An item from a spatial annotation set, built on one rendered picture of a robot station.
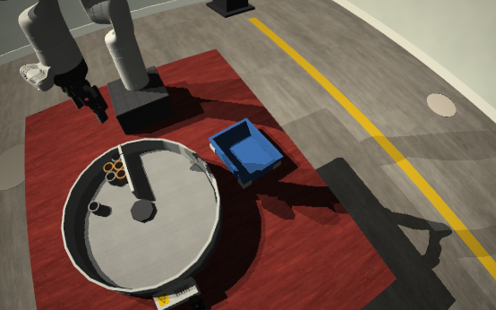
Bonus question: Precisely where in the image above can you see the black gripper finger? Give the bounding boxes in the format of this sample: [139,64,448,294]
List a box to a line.
[61,86,84,109]
[71,79,108,124]

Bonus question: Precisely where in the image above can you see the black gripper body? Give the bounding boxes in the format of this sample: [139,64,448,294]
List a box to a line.
[54,57,89,99]

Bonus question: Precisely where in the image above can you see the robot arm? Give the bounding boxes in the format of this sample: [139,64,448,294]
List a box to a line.
[19,0,150,91]

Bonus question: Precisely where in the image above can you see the blue crate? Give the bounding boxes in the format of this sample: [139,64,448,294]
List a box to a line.
[209,118,284,189]

